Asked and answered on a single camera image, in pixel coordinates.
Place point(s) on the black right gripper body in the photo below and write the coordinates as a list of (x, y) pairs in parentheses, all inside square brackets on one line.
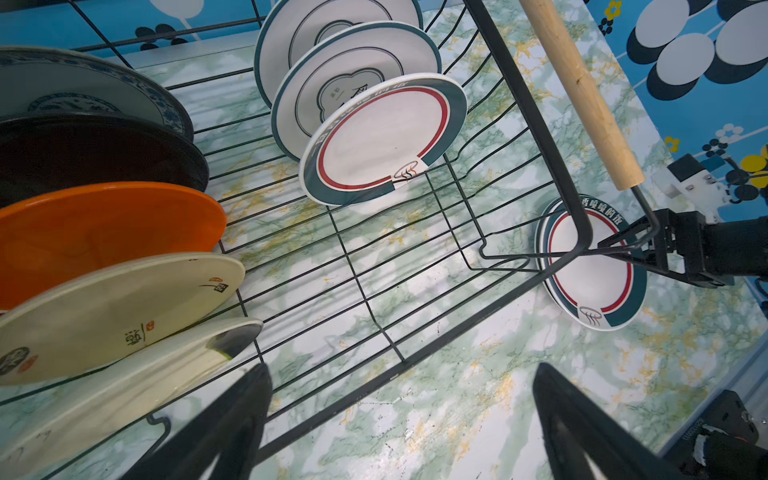
[(691, 251)]

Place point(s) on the black wire dish rack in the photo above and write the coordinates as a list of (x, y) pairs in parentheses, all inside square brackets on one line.
[(396, 347)]

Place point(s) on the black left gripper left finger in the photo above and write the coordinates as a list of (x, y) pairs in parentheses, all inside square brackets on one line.
[(225, 436)]

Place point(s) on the cream plate with stamp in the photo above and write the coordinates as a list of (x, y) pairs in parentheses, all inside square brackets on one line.
[(109, 314)]

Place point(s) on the blue patterned grey plate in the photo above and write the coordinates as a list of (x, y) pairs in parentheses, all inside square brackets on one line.
[(46, 80)]

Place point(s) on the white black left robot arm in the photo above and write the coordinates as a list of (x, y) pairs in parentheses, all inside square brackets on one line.
[(721, 455)]

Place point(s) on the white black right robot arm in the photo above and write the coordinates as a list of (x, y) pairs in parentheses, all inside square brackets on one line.
[(748, 260)]

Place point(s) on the white plate red green rim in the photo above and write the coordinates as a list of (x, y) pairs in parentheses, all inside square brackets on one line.
[(382, 139)]

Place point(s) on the white plate green cloud outline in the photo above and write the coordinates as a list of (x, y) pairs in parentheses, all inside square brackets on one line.
[(340, 68)]

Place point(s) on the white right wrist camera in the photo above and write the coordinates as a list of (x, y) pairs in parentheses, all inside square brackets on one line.
[(688, 177)]

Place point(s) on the orange plate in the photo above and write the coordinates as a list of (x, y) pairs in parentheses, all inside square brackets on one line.
[(50, 239)]

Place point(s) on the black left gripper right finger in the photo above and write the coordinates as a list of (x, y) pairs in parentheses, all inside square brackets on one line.
[(577, 434)]

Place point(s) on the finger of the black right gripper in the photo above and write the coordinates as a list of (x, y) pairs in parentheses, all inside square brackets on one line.
[(638, 234), (665, 272)]

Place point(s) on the black plate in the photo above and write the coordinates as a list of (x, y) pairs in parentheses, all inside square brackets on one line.
[(44, 153)]

